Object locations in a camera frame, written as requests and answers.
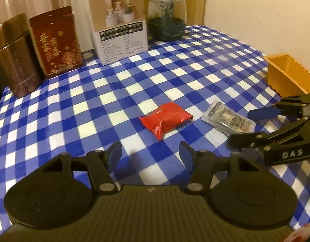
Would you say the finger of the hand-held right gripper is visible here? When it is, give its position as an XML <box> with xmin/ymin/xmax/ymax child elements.
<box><xmin>248</xmin><ymin>93</ymin><xmax>310</xmax><ymax>120</ymax></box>
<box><xmin>228</xmin><ymin>117</ymin><xmax>310</xmax><ymax>149</ymax></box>

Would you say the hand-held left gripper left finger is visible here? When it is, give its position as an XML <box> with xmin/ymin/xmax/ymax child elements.
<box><xmin>38</xmin><ymin>141</ymin><xmax>123</xmax><ymax>194</ymax></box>

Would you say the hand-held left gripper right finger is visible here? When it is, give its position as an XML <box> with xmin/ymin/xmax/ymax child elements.
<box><xmin>179</xmin><ymin>141</ymin><xmax>271</xmax><ymax>194</ymax></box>

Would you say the clear snack packet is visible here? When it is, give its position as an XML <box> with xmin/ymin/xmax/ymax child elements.
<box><xmin>202</xmin><ymin>98</ymin><xmax>256</xmax><ymax>138</ymax></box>

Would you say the red foil pouch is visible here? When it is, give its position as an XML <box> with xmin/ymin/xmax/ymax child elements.
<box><xmin>138</xmin><ymin>101</ymin><xmax>194</xmax><ymax>140</ymax></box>

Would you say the orange plastic tray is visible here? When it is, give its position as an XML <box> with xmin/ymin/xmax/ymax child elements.
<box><xmin>264</xmin><ymin>53</ymin><xmax>310</xmax><ymax>97</ymax></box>

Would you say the blue white checkered tablecloth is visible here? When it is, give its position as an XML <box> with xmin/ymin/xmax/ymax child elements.
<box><xmin>0</xmin><ymin>25</ymin><xmax>310</xmax><ymax>232</ymax></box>

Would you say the white product box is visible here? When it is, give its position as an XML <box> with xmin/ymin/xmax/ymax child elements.
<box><xmin>82</xmin><ymin>0</ymin><xmax>148</xmax><ymax>65</ymax></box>

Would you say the red patterned gift box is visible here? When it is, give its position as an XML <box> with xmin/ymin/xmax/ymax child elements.
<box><xmin>29</xmin><ymin>6</ymin><xmax>83</xmax><ymax>78</ymax></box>

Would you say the glass jar with green base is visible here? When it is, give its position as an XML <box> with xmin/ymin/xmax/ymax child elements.
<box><xmin>147</xmin><ymin>0</ymin><xmax>187</xmax><ymax>41</ymax></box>

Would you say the brown metal canister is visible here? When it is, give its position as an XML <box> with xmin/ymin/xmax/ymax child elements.
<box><xmin>0</xmin><ymin>13</ymin><xmax>43</xmax><ymax>98</ymax></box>

